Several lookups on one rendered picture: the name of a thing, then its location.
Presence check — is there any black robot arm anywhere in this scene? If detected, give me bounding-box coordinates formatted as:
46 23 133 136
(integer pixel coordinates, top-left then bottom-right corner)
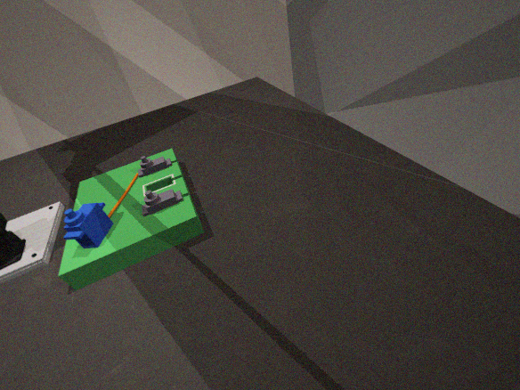
0 212 26 270

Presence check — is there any blue micro servo with orange cable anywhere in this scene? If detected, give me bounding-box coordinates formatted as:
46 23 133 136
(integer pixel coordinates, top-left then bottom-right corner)
64 173 138 248

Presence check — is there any green rectangular block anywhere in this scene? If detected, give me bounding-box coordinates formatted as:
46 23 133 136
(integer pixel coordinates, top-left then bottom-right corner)
58 149 204 291

